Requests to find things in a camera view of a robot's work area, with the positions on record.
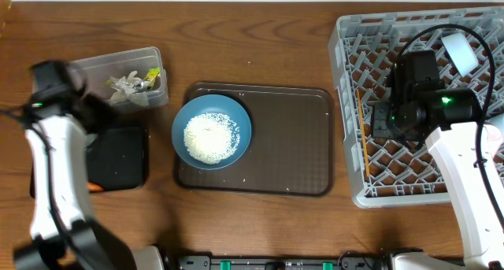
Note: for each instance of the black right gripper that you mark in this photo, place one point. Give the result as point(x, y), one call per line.
point(379, 128)

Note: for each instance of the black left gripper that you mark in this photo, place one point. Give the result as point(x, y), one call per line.
point(109, 117)

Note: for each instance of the wooden chopstick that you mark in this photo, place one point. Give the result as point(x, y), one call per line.
point(363, 136)

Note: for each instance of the light blue bowl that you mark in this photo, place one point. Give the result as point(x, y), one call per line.
point(460, 52)

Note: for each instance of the aluminium foil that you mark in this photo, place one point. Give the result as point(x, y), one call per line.
point(128, 84)

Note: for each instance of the light blue cup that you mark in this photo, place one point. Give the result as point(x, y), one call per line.
point(498, 122)

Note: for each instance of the pink plastic cup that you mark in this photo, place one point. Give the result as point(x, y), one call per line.
point(494, 138)

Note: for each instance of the yellow green wrapper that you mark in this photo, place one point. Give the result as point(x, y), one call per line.
point(150, 78)

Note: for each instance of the orange carrot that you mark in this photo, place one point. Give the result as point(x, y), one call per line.
point(93, 187)

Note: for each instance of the dark blue plate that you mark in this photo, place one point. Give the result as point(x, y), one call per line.
point(211, 103)

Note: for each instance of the pile of white rice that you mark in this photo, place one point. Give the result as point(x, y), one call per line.
point(211, 137)

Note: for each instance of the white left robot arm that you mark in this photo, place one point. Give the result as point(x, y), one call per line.
point(57, 119)

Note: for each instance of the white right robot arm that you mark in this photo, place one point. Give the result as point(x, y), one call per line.
point(450, 123)

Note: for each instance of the grey dishwasher rack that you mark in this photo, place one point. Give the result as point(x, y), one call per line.
point(363, 48)

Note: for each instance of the clear plastic bin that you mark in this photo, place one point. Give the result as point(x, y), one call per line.
point(93, 72)

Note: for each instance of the black plastic tray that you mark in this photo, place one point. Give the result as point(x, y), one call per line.
point(117, 157)

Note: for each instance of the dark brown serving tray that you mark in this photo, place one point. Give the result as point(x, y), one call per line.
point(292, 144)

